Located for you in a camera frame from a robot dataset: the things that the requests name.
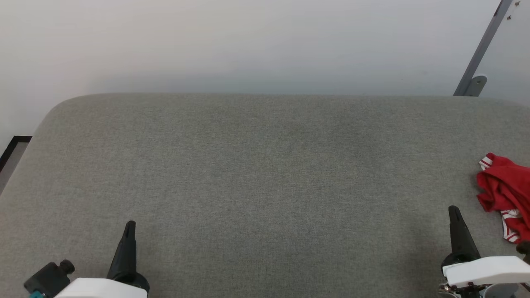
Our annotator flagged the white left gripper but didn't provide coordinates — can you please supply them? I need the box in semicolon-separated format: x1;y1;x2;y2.
53;220;150;298

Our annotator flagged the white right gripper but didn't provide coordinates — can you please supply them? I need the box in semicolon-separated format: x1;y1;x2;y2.
438;205;530;293

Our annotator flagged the red and white shirt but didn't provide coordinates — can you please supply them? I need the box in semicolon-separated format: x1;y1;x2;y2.
476;153;530;244

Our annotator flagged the black baseboard strip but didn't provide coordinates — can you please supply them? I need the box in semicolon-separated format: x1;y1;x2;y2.
0;135;33;173

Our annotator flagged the grey metal post bracket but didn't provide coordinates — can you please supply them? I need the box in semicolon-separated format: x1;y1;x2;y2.
467;75;488;97

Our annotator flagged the grey metal post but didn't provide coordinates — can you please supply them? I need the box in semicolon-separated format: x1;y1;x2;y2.
453;0;514;97

